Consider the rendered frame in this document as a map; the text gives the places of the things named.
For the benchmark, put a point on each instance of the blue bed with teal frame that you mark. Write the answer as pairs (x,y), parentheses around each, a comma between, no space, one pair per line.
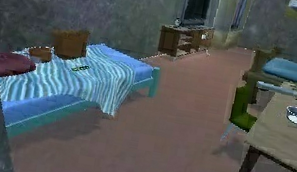
(34,106)

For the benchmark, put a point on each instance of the blue white striped blanket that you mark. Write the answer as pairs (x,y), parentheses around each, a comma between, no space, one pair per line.
(90,80)

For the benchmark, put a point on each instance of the framed picture with blue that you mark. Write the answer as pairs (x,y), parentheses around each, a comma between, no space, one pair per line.
(239,9)

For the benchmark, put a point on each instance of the brown television stand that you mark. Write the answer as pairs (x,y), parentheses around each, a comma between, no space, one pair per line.
(178,40)

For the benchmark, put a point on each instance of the small round alarm clock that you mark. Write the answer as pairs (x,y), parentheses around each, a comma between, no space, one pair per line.
(177,22)

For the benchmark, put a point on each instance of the small brown box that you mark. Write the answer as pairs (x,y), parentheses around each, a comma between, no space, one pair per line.
(40,52)

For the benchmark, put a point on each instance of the black television set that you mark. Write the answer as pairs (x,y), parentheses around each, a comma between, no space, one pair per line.
(196,8)

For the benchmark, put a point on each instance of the dark red pillow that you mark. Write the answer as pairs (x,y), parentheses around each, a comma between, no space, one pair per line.
(11,63)

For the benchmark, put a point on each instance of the green chair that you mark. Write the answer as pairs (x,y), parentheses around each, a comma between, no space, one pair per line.
(242,107)

